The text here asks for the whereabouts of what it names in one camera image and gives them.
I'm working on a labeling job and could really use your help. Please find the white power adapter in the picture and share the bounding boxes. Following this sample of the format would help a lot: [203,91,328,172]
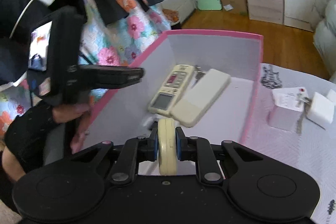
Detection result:
[306,92,335,129]

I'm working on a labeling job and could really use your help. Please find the cream round tape measure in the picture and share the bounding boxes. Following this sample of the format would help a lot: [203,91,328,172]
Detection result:
[158,118,177,176]

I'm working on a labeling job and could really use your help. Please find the beige air conditioner remote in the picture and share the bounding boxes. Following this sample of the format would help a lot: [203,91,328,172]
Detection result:
[147,64,195,117]

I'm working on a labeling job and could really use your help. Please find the pink cardboard box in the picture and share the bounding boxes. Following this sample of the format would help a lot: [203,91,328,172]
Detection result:
[71,29,264,177]

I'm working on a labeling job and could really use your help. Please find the left hand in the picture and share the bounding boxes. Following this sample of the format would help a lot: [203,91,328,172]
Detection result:
[52,103,91,154]

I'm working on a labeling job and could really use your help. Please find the white cat-print table cloth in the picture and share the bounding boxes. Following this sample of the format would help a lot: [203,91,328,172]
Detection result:
[241,63,335,223]

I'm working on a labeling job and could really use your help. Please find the floral quilt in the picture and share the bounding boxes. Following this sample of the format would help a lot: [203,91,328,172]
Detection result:
[1,0,171,138]

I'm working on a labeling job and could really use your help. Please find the white small box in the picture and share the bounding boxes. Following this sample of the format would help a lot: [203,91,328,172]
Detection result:
[268,87,308,131]

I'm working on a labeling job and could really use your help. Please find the keys with white tag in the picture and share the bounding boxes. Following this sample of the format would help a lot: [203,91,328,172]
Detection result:
[296,93,312,135]

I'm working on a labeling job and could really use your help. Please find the grey puffer jacket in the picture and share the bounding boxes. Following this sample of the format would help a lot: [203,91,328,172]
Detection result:
[314,0,335,76]

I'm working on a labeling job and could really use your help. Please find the brown cardboard box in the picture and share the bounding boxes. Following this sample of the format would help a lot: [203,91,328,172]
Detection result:
[221,0,248,16]

